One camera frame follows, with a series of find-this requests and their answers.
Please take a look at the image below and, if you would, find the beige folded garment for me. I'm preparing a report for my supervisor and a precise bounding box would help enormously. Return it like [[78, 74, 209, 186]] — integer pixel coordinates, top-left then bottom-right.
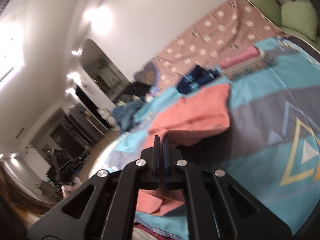
[[221, 52, 268, 76]]

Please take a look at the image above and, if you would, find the dark blue patterned pillow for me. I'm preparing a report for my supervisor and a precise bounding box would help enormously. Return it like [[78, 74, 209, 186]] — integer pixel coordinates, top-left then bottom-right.
[[134, 61, 159, 86]]

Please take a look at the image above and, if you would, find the green pillow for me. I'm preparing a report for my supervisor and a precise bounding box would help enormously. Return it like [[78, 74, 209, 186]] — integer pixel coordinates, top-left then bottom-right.
[[249, 0, 281, 26], [281, 2, 318, 41]]

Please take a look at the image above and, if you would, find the blue knit throw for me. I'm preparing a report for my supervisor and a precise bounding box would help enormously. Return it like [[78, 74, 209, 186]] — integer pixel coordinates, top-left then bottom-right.
[[112, 100, 144, 133]]

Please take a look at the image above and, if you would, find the black clothes pile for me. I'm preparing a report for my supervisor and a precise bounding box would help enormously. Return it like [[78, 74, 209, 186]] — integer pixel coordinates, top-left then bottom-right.
[[120, 82, 151, 102]]

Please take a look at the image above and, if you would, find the pink folded garment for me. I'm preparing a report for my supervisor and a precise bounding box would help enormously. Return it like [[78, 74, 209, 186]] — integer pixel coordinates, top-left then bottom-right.
[[219, 45, 260, 69]]

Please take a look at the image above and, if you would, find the floral patterned folded garment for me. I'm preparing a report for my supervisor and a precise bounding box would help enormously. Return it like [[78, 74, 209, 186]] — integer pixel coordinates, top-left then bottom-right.
[[227, 56, 274, 80]]

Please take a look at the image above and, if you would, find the white shelf rack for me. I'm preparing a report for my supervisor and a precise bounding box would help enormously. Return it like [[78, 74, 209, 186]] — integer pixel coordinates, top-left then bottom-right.
[[86, 115, 109, 136]]

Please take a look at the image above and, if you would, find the near green pillow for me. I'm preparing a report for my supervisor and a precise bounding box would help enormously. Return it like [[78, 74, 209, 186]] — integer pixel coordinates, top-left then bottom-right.
[[281, 2, 318, 41]]

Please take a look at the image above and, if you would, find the navy star fleece blanket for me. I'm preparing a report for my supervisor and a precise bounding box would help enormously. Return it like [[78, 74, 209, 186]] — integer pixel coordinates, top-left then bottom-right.
[[176, 65, 221, 95]]

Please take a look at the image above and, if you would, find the far green pillow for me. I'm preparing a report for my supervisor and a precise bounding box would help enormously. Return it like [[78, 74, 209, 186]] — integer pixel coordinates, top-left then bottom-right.
[[249, 0, 281, 26]]

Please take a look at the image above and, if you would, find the left hand white glove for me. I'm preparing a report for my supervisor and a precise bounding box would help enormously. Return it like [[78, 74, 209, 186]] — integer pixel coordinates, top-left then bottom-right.
[[61, 176, 82, 198]]

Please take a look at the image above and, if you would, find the coral pink knit sweater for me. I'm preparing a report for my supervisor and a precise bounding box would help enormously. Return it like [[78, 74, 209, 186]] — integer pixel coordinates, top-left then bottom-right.
[[136, 83, 231, 216]]

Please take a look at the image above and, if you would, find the brown polka dot sheet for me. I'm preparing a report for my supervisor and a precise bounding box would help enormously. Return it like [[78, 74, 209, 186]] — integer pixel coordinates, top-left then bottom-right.
[[153, 0, 281, 91]]

